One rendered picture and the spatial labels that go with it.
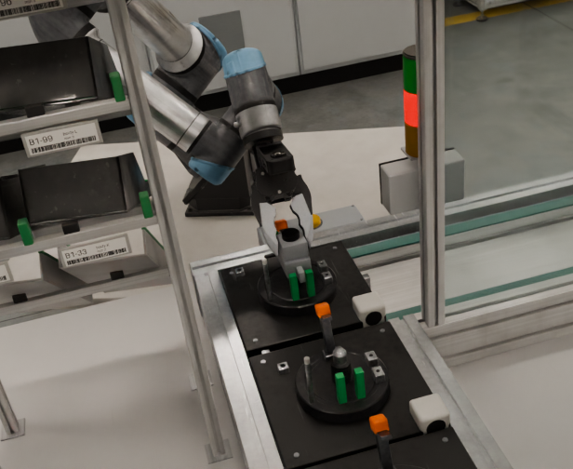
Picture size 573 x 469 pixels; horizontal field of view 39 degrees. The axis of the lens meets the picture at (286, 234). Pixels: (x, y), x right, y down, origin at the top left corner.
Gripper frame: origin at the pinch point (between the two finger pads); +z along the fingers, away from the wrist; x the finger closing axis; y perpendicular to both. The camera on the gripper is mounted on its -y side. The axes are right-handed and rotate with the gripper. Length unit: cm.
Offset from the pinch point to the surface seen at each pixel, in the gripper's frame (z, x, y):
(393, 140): -28, -43, 63
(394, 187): -2.1, -13.9, -19.2
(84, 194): -8.7, 29.4, -28.9
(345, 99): -107, -94, 279
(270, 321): 11.5, 6.6, 2.7
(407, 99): -12.5, -16.6, -27.5
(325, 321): 14.3, 0.5, -14.1
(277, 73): -131, -62, 284
